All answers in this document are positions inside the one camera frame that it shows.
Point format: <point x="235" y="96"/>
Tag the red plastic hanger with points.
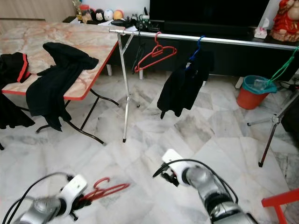
<point x="158" y="46"/>
<point x="107" y="190"/>

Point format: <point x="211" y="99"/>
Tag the blue plastic hanger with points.
<point x="196" y="53"/>

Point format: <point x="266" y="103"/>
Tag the green plastic hanger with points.
<point x="282" y="67"/>

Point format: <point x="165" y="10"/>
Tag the black shirt green print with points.
<point x="182" y="88"/>

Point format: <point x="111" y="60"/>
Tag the orange bucket teal liner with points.
<point x="250" y="99"/>

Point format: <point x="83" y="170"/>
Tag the red plastic stool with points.
<point x="280" y="198"/>

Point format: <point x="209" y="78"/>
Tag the plain black garment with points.
<point x="56" y="91"/>

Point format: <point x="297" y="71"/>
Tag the black television cabinet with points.
<point x="238" y="63"/>

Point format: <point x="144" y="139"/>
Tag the silver metal clothes rack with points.
<point x="215" y="40"/>

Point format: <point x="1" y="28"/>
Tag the black soundbar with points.
<point x="210" y="30"/>

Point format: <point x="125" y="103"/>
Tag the orange round toy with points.
<point x="118" y="15"/>

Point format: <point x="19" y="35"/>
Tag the black flat television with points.
<point x="210" y="11"/>

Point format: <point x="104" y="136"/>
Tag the white round toy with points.
<point x="109" y="15"/>

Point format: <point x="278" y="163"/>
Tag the small white ornament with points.
<point x="262" y="30"/>

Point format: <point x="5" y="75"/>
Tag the marble top folding table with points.
<point x="46" y="37"/>

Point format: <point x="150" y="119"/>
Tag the black mouse toy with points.
<point x="99" y="15"/>

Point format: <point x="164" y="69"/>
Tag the red lid jar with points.
<point x="85" y="16"/>

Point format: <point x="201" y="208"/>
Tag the red seated figurine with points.
<point x="285" y="23"/>

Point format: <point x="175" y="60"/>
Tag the light wooden cabinet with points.
<point x="28" y="8"/>

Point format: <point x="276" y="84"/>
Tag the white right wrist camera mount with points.
<point x="172" y="157"/>

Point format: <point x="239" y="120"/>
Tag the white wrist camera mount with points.
<point x="172" y="157"/>
<point x="74" y="187"/>

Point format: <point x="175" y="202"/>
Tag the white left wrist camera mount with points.
<point x="74" y="187"/>

